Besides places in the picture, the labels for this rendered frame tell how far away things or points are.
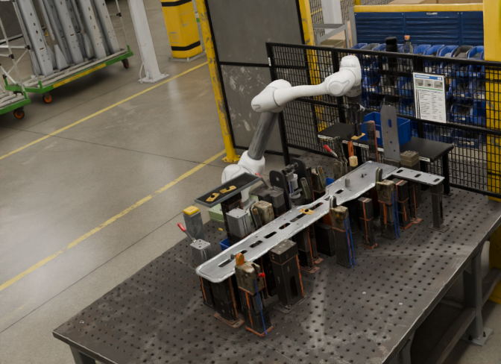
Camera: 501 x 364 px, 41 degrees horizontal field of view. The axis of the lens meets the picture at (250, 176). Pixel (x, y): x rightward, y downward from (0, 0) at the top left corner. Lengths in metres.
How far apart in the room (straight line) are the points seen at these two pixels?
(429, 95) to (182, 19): 7.54
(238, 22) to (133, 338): 3.56
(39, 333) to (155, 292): 1.52
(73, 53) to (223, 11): 5.35
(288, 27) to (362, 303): 3.13
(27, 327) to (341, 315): 2.62
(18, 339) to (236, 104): 3.03
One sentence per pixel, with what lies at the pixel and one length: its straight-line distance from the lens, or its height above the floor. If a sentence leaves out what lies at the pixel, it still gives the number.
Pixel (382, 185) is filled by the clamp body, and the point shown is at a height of 1.03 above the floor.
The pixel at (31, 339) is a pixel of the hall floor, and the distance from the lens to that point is 4.99.
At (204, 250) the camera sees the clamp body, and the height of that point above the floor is 1.04.
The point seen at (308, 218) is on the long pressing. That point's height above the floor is 1.00.
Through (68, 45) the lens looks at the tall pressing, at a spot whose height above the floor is 0.63.
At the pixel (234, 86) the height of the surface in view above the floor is 0.82.
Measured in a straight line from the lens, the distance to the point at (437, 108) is 4.04.
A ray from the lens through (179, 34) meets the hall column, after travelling 11.22.
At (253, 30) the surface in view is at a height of 1.38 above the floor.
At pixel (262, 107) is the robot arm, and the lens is 3.83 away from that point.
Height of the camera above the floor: 2.67
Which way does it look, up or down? 24 degrees down
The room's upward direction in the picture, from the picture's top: 11 degrees counter-clockwise
